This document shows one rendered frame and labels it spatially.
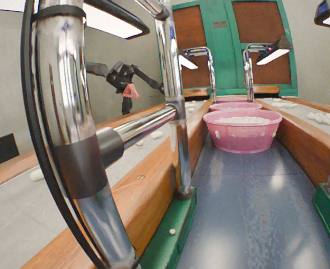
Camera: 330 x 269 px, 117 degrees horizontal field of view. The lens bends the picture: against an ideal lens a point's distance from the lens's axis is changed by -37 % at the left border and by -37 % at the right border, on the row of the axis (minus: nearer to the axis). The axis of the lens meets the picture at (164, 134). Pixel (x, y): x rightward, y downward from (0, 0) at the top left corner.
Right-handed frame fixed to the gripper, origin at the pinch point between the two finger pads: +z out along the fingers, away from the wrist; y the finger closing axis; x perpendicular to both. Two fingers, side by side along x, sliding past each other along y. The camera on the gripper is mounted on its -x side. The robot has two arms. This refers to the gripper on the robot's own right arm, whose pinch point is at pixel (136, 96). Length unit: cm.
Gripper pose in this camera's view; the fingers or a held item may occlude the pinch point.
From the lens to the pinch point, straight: 79.9
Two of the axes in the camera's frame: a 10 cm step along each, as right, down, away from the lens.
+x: -5.1, 7.4, 4.3
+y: 3.4, -2.9, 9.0
